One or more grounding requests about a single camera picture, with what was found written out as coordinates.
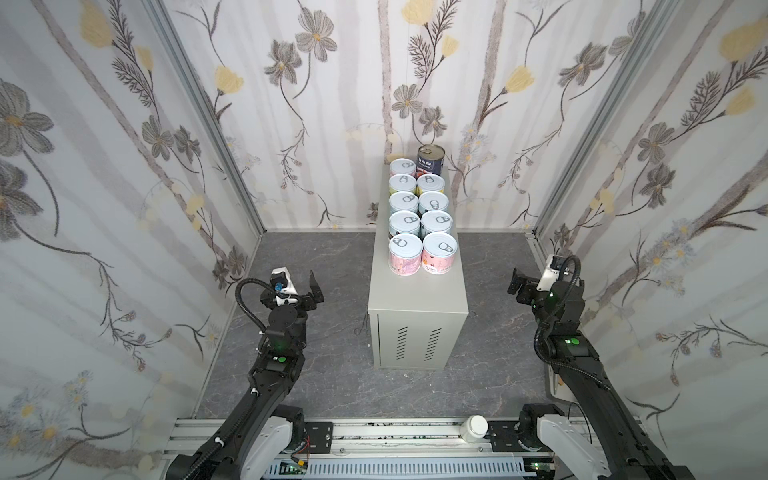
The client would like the blue red tomato can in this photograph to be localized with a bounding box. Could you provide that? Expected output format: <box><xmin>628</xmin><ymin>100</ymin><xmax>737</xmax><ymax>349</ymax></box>
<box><xmin>416</xmin><ymin>144</ymin><xmax>445</xmax><ymax>178</ymax></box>

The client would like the teal label can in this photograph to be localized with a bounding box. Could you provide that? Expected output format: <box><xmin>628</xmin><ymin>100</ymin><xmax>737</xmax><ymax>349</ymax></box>
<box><xmin>388</xmin><ymin>191</ymin><xmax>419</xmax><ymax>214</ymax></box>

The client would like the grey metal cabinet box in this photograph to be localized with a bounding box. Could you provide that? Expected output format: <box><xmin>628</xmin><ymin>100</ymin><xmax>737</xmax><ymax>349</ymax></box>
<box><xmin>368</xmin><ymin>172</ymin><xmax>469</xmax><ymax>370</ymax></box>

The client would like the pink label can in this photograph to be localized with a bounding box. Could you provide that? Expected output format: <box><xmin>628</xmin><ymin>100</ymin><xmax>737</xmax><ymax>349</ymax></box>
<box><xmin>388</xmin><ymin>233</ymin><xmax>423</xmax><ymax>276</ymax></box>

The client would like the white dark can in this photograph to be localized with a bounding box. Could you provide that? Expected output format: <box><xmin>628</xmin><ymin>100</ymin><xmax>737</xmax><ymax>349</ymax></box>
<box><xmin>420</xmin><ymin>210</ymin><xmax>453</xmax><ymax>239</ymax></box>

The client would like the dark label can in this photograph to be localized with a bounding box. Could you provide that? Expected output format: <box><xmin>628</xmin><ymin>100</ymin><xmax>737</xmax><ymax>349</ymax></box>
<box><xmin>388</xmin><ymin>210</ymin><xmax>421</xmax><ymax>238</ymax></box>

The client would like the green label can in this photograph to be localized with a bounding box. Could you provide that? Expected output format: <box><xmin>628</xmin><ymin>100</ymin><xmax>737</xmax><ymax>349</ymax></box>
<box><xmin>388</xmin><ymin>174</ymin><xmax>417</xmax><ymax>195</ymax></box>

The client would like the aluminium rail frame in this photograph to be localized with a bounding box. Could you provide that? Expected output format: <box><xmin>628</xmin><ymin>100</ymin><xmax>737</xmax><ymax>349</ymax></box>
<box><xmin>158</xmin><ymin>416</ymin><xmax>667</xmax><ymax>480</ymax></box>

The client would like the yellow label can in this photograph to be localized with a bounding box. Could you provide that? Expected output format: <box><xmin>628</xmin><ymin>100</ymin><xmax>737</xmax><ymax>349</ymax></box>
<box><xmin>416</xmin><ymin>173</ymin><xmax>445</xmax><ymax>196</ymax></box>

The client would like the pink white can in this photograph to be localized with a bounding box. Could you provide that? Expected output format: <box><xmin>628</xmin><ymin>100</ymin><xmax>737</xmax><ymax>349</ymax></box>
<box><xmin>389</xmin><ymin>158</ymin><xmax>416</xmax><ymax>177</ymax></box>

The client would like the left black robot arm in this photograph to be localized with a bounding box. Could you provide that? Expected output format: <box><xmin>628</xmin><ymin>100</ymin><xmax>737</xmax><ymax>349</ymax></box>
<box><xmin>165</xmin><ymin>268</ymin><xmax>324</xmax><ymax>479</ymax></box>

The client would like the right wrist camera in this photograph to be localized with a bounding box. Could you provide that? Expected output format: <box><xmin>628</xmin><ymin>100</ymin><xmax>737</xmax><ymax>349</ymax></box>
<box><xmin>537</xmin><ymin>255</ymin><xmax>568</xmax><ymax>292</ymax></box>

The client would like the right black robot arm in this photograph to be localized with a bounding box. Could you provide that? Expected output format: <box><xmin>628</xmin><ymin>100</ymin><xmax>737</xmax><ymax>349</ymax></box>
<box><xmin>508</xmin><ymin>255</ymin><xmax>693</xmax><ymax>479</ymax></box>

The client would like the white cable duct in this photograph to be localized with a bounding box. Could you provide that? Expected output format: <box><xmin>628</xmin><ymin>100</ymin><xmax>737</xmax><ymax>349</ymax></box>
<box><xmin>262</xmin><ymin>457</ymin><xmax>537</xmax><ymax>479</ymax></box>

